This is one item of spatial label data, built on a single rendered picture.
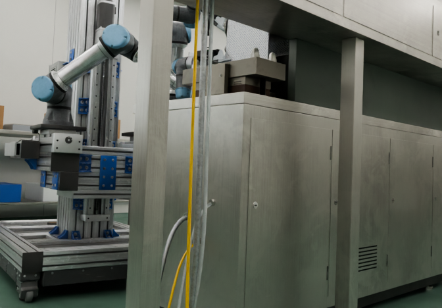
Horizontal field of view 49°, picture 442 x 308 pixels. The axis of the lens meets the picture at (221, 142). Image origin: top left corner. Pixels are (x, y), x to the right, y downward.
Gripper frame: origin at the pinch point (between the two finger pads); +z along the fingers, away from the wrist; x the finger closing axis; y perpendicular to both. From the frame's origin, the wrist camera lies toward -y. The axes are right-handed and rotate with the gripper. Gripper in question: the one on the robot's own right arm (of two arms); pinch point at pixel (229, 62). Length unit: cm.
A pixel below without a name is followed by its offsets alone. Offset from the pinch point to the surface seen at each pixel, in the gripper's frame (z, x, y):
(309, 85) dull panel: 34.0, 10.4, -11.9
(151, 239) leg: 52, -74, -62
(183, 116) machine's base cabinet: 2.9, -26.0, -26.1
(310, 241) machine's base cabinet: 34, 14, -72
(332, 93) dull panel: 34.0, 26.3, -12.6
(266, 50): 20.5, -0.3, 1.9
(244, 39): 8.5, -0.3, 8.0
